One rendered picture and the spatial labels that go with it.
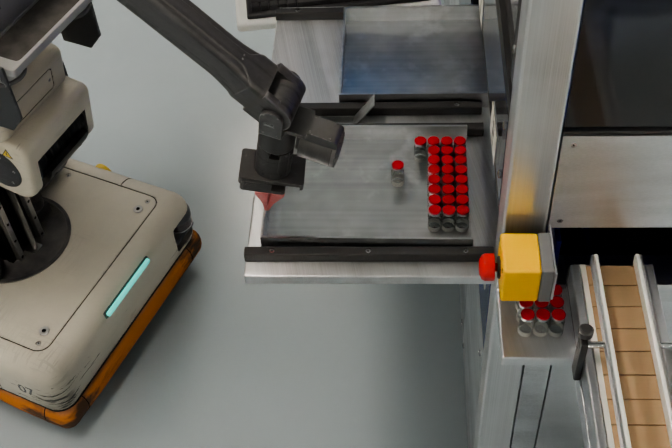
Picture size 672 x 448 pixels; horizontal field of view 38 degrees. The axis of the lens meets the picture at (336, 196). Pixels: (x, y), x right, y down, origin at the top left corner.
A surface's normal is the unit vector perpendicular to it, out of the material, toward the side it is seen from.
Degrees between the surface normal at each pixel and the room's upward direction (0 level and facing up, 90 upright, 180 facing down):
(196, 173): 0
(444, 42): 0
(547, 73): 90
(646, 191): 90
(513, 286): 90
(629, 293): 0
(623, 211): 90
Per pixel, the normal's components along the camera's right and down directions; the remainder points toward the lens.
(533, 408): -0.04, 0.74
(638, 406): -0.05, -0.67
